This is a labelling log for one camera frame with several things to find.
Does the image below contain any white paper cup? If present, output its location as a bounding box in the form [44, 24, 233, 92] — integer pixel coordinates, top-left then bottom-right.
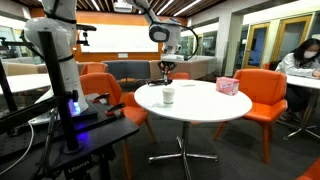
[162, 88, 175, 104]

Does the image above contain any pink tissue box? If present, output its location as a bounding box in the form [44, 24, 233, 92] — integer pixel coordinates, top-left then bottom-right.
[216, 77, 239, 95]

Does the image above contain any orange chair by cart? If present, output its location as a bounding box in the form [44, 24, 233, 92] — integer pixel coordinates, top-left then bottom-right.
[79, 71, 158, 180]

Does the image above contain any orange armchair near pink box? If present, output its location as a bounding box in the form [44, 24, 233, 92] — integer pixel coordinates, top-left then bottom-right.
[213, 68, 288, 165]

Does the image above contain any round white table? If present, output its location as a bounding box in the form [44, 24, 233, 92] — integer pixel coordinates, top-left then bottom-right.
[134, 80, 252, 180]
[284, 75, 320, 140]

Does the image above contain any grey and beige sofa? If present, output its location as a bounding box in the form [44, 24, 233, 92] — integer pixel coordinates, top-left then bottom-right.
[105, 56, 217, 80]

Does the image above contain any orange handled clamp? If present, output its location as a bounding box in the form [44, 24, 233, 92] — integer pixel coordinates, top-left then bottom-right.
[92, 93, 110, 103]
[105, 103, 125, 116]

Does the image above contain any woman with face mask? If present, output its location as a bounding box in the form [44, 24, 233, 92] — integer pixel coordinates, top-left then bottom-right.
[276, 38, 320, 121]

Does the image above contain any black robot cart platform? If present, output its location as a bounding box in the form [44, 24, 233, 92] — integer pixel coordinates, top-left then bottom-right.
[0, 100, 139, 180]

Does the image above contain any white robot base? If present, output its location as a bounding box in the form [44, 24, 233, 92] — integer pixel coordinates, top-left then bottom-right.
[29, 89, 89, 125]

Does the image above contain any orange armchair behind table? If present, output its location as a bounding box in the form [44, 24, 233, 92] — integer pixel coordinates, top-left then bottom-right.
[172, 72, 190, 80]

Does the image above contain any black camera stand pole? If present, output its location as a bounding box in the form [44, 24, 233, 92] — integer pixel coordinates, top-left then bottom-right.
[38, 31, 81, 154]

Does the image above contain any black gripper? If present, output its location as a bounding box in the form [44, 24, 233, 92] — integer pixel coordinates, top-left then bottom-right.
[158, 61, 176, 84]

